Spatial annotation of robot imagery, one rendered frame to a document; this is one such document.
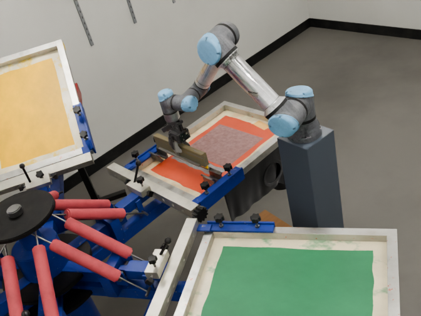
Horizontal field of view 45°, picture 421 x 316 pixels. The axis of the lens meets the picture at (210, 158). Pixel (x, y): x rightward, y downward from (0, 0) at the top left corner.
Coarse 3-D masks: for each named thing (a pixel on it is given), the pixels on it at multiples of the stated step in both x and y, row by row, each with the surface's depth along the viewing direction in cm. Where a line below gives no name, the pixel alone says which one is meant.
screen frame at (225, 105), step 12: (216, 108) 308; (228, 108) 310; (240, 108) 302; (252, 108) 298; (204, 120) 302; (264, 120) 291; (192, 132) 298; (276, 144) 266; (252, 156) 259; (264, 156) 261; (156, 180) 261; (180, 192) 247
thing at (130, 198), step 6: (132, 192) 248; (126, 198) 245; (132, 198) 244; (138, 198) 245; (144, 198) 247; (120, 204) 242; (126, 204) 241; (132, 204) 243; (126, 210) 241; (132, 210) 244
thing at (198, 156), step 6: (156, 138) 268; (162, 138) 264; (156, 144) 272; (162, 144) 266; (168, 144) 262; (180, 144) 255; (186, 150) 251; (192, 150) 248; (198, 150) 247; (186, 156) 255; (192, 156) 250; (198, 156) 246; (204, 156) 245; (198, 162) 250; (204, 162) 246
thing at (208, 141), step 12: (228, 120) 300; (240, 120) 297; (204, 132) 296; (216, 132) 292; (228, 132) 290; (192, 144) 288; (204, 144) 285; (216, 144) 282; (156, 168) 276; (168, 168) 274; (180, 168) 271
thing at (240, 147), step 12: (240, 132) 287; (252, 132) 284; (264, 132) 281; (228, 144) 279; (240, 144) 277; (252, 144) 274; (216, 156) 272; (228, 156) 270; (240, 156) 267; (192, 168) 268; (180, 180) 262; (192, 180) 260
